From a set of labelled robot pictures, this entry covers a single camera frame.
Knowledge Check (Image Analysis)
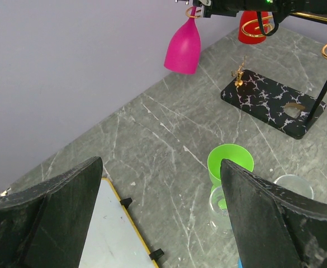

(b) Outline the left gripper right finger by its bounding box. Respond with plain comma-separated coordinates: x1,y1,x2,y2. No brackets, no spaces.
222,163,327,268

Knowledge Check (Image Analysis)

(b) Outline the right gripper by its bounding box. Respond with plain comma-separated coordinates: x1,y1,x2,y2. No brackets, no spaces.
192,0,246,18

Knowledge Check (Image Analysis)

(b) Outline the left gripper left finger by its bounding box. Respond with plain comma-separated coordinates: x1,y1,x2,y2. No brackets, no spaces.
0,157,103,267

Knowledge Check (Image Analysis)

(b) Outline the red wine glass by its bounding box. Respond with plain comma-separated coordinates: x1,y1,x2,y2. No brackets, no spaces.
238,11,266,45

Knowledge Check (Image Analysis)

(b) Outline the magenta wine glass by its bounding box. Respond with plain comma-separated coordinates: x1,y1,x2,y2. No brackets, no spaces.
164,6,201,75

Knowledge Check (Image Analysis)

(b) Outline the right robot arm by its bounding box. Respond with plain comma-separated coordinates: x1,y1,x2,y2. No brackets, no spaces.
192,0,327,18

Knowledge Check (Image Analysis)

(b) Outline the blue wine glass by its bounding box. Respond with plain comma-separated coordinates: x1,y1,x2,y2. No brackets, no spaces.
238,258,243,268

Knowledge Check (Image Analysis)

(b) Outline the green wine glass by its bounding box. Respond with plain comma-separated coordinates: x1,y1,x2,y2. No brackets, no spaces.
207,143,255,210

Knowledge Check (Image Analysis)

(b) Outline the black marbled rack base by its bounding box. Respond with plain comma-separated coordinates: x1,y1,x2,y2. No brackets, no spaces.
221,69,326,140

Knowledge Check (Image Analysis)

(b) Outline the clear glass front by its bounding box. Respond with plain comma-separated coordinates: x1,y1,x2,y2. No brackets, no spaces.
274,174,314,199

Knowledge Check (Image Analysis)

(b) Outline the clear glass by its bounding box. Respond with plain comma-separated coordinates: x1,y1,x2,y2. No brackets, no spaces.
208,186,234,238
274,174,314,199

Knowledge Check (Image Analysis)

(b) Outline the clear glass rear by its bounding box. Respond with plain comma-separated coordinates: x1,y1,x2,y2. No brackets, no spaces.
208,186,234,238

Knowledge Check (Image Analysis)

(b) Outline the white board gold frame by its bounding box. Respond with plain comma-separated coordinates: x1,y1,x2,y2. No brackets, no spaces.
79,178,164,267

